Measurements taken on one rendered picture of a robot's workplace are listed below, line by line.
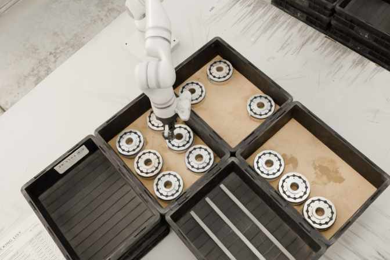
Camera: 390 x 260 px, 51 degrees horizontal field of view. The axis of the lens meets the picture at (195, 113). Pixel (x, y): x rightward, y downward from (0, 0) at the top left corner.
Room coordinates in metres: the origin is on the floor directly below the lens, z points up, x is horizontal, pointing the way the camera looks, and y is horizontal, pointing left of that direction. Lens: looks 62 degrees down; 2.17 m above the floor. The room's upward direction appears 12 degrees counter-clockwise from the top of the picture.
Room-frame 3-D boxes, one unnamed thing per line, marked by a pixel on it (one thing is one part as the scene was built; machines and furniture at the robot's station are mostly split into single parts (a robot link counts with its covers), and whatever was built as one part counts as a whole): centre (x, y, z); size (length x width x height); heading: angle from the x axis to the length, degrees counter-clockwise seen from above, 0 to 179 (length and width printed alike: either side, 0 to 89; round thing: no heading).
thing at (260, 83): (0.75, -0.12, 0.87); 0.40 x 0.30 x 0.11; 31
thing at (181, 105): (0.60, 0.06, 1.17); 0.11 x 0.09 x 0.06; 75
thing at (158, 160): (0.56, 0.20, 0.86); 0.10 x 0.10 x 0.01
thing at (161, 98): (0.60, 0.09, 1.27); 0.09 x 0.07 x 0.15; 76
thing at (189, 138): (0.63, 0.07, 0.86); 0.10 x 0.10 x 0.01
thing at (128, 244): (0.44, 0.39, 0.92); 0.40 x 0.30 x 0.02; 31
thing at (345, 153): (0.40, -0.33, 0.87); 0.40 x 0.30 x 0.11; 31
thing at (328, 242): (0.40, -0.33, 0.92); 0.40 x 0.30 x 0.02; 31
